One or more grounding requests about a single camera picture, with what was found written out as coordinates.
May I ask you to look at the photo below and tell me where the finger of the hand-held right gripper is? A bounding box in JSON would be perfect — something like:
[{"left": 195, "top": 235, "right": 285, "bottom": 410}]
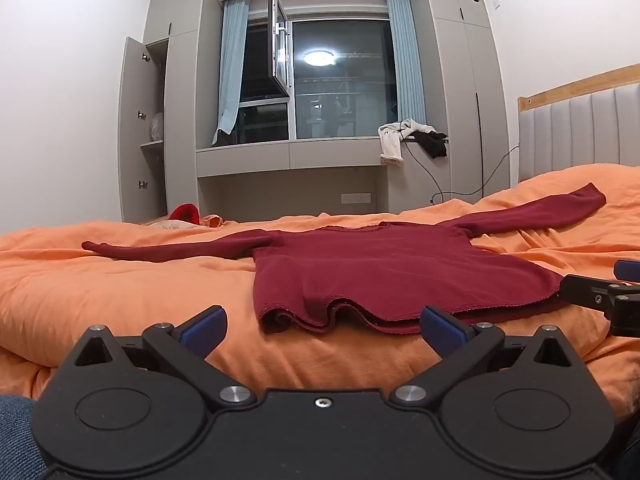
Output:
[
  {"left": 559, "top": 274, "right": 632, "bottom": 312},
  {"left": 613, "top": 260, "right": 640, "bottom": 284}
]

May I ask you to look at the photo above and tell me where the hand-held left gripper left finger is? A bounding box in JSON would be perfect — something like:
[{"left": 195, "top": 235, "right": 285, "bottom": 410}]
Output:
[{"left": 74, "top": 305, "right": 256, "bottom": 411}]

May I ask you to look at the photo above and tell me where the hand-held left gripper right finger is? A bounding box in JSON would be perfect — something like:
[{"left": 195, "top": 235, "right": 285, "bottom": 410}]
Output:
[{"left": 392, "top": 306, "right": 576, "bottom": 408}]

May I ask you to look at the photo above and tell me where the dark red sweater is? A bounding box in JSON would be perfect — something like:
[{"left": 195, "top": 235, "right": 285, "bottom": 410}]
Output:
[{"left": 81, "top": 182, "right": 607, "bottom": 336}]

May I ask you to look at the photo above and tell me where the orange blanket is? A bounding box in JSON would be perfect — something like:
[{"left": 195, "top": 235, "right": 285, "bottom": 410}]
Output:
[{"left": 0, "top": 162, "right": 640, "bottom": 421}]

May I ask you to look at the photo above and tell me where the pale floral bed sheet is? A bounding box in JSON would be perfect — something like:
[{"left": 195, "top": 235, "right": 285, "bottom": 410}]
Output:
[{"left": 150, "top": 219, "right": 201, "bottom": 232}]

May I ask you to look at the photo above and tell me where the bright red fuzzy cloth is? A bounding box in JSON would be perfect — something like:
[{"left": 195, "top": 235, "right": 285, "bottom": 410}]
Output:
[{"left": 168, "top": 203, "right": 202, "bottom": 224}]

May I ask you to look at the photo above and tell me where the grey padded wooden headboard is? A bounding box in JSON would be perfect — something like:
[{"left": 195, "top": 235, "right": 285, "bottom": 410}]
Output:
[{"left": 517, "top": 63, "right": 640, "bottom": 183}]

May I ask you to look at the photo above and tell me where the thin black rod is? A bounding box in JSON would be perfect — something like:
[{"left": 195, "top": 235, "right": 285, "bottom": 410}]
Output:
[{"left": 476, "top": 92, "right": 486, "bottom": 197}]

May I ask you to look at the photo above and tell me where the black cloth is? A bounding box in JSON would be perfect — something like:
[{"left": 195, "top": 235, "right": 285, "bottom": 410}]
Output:
[{"left": 411, "top": 131, "right": 449, "bottom": 159}]

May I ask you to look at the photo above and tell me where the white cloth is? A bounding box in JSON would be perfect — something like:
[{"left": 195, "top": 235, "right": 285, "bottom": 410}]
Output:
[{"left": 377, "top": 118, "right": 435, "bottom": 167}]

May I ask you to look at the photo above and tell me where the grey wardrobe door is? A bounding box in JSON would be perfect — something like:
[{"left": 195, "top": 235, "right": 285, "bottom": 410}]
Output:
[{"left": 118, "top": 36, "right": 168, "bottom": 223}]

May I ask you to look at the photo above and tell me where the person's blue jeans leg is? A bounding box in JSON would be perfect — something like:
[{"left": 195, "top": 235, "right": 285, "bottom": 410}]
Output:
[{"left": 0, "top": 394, "right": 51, "bottom": 480}]

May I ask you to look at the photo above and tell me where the grey built-in wardrobe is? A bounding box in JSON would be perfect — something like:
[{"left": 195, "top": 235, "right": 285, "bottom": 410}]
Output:
[{"left": 118, "top": 0, "right": 511, "bottom": 223}]

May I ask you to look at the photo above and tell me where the light blue curtain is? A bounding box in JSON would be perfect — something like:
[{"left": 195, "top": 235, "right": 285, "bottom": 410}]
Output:
[
  {"left": 212, "top": 0, "right": 249, "bottom": 147},
  {"left": 385, "top": 0, "right": 428, "bottom": 133}
]

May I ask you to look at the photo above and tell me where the window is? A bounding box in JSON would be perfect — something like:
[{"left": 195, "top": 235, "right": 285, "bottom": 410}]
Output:
[{"left": 239, "top": 17, "right": 401, "bottom": 142}]

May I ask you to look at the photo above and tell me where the open window sash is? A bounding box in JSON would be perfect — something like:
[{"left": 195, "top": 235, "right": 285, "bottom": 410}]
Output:
[{"left": 270, "top": 0, "right": 293, "bottom": 97}]

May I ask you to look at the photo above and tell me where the black cable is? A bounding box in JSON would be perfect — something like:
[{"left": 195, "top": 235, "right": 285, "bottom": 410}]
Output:
[{"left": 404, "top": 137, "right": 521, "bottom": 206}]

